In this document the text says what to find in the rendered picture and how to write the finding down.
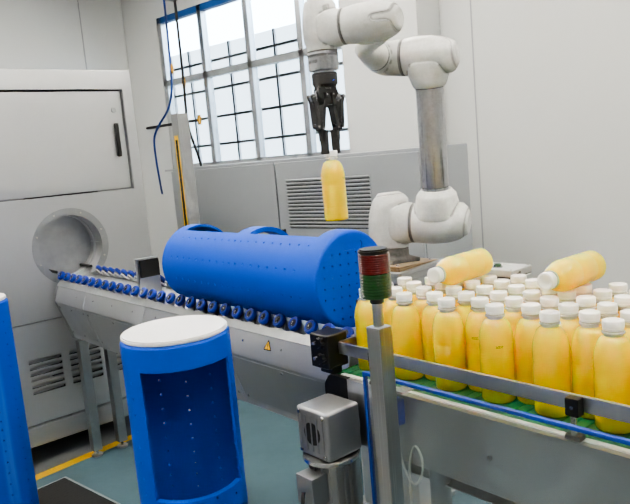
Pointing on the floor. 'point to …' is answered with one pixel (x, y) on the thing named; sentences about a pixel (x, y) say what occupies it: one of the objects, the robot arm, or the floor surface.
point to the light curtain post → (185, 168)
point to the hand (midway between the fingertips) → (330, 142)
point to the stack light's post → (385, 414)
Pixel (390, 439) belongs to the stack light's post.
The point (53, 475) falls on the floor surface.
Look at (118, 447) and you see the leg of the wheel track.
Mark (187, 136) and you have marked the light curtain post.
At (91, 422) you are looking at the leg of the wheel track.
